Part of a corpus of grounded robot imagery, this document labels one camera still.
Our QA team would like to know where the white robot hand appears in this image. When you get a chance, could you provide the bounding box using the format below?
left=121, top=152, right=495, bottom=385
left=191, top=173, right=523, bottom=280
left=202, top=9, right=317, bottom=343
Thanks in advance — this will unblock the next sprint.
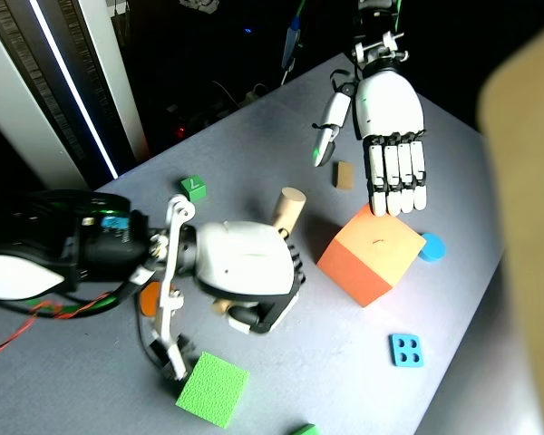
left=311, top=67, right=430, bottom=218
left=193, top=219, right=308, bottom=337

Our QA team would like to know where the wooden mallet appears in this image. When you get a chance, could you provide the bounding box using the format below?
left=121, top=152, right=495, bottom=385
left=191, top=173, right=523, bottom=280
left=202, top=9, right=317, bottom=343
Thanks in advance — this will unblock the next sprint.
left=210, top=186, right=307, bottom=318

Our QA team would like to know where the large orange cube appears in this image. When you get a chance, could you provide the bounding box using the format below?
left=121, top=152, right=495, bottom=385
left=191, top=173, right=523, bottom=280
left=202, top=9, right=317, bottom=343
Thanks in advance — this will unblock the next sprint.
left=316, top=203, right=427, bottom=309

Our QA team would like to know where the brown rectangular wooden block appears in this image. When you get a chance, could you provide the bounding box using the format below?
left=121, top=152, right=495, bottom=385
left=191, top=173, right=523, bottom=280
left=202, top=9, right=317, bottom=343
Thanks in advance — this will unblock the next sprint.
left=333, top=160, right=355, bottom=191

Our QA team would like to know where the orange hexagon block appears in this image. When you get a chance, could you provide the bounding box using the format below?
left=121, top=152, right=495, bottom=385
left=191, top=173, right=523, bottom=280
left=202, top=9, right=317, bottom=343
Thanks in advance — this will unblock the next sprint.
left=138, top=281, right=162, bottom=317

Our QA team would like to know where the green textured square block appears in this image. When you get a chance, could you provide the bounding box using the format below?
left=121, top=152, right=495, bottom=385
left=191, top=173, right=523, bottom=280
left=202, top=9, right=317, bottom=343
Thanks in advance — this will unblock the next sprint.
left=175, top=351, right=250, bottom=430

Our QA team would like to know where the blue round disc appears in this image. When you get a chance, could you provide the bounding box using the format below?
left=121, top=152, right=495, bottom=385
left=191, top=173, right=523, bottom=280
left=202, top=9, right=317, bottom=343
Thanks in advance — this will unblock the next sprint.
left=417, top=232, right=448, bottom=264

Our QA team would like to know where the blue square four-hole block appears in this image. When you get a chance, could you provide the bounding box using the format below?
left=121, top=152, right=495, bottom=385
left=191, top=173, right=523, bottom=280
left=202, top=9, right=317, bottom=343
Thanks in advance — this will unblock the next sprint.
left=388, top=333, right=425, bottom=367

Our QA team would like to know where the small green cube white mark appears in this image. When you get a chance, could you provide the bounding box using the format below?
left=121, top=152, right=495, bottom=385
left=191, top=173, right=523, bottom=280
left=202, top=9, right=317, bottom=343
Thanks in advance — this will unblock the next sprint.
left=179, top=174, right=208, bottom=203

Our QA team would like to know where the grey table cloth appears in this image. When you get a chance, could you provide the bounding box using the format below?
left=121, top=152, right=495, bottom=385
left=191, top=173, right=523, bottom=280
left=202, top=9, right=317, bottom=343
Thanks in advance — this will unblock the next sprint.
left=0, top=52, right=509, bottom=435

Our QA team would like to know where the blurred tan wooden board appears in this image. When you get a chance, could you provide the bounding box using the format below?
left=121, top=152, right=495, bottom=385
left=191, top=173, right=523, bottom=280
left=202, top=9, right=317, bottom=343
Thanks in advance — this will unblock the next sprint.
left=478, top=13, right=544, bottom=435

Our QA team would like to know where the grey patterned object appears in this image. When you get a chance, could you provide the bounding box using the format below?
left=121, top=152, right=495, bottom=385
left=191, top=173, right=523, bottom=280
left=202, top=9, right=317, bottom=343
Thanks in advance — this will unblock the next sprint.
left=179, top=0, right=219, bottom=13

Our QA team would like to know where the white panel with light strip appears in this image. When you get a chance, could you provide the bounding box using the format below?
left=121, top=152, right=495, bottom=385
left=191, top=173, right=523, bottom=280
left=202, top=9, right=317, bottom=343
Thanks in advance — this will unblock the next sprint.
left=0, top=0, right=151, bottom=191

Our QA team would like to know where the blue white cable connector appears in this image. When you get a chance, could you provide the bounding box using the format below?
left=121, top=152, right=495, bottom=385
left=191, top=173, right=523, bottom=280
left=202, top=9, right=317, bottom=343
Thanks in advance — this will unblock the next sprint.
left=282, top=13, right=303, bottom=85

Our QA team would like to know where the white cable with plug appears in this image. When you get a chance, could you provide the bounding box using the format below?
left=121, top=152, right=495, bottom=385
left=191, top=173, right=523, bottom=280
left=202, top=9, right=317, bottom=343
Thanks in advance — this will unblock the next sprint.
left=210, top=80, right=269, bottom=110

